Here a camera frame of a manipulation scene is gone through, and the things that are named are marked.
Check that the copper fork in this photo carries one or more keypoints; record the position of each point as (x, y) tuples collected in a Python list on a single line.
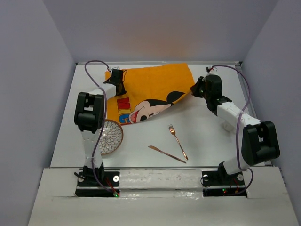
[(173, 132)]

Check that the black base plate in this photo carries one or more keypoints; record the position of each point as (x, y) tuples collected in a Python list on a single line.
[(89, 187), (215, 186)]

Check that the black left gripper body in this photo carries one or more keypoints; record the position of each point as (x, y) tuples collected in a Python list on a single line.
[(122, 92)]

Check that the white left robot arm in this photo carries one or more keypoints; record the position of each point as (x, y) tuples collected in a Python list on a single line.
[(90, 115)]

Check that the white cup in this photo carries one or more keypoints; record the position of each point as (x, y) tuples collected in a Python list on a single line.
[(230, 126)]

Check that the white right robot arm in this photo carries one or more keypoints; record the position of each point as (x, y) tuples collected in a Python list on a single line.
[(257, 140)]

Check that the copper knife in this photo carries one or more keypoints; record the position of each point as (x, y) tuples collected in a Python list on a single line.
[(167, 154)]

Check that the floral patterned ceramic plate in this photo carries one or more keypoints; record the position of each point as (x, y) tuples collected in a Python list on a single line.
[(111, 138)]

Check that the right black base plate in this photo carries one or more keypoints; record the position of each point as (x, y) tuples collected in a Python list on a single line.
[(215, 186)]

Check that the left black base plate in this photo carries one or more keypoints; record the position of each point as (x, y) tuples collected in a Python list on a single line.
[(89, 187)]

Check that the orange cartoon mouse cloth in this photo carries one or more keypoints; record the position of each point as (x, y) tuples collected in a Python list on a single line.
[(149, 91)]

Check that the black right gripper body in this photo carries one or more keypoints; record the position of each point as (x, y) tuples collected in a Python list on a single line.
[(200, 90)]

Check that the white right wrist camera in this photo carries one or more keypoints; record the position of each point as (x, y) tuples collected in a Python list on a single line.
[(211, 71)]

